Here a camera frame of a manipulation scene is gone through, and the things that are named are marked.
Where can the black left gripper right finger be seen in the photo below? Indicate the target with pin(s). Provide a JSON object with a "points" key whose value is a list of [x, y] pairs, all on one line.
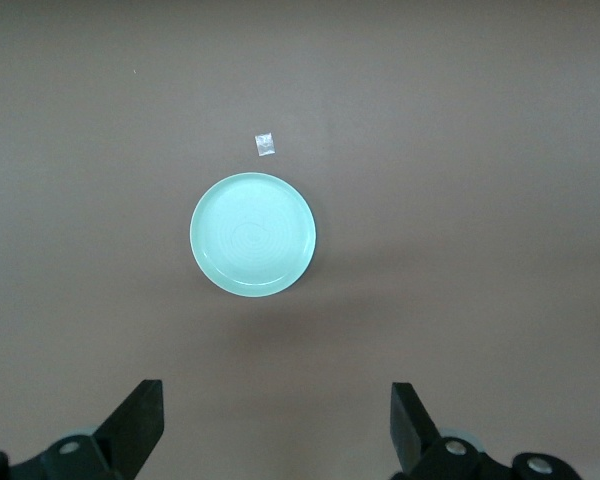
{"points": [[415, 440]]}

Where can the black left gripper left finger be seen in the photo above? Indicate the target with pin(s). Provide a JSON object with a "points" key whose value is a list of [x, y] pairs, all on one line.
{"points": [[125, 440]]}

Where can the pale green round plate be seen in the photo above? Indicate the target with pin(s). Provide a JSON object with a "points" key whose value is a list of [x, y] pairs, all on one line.
{"points": [[252, 235]]}

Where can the brown table mat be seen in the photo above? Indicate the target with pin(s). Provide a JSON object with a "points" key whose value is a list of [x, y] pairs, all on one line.
{"points": [[455, 150]]}

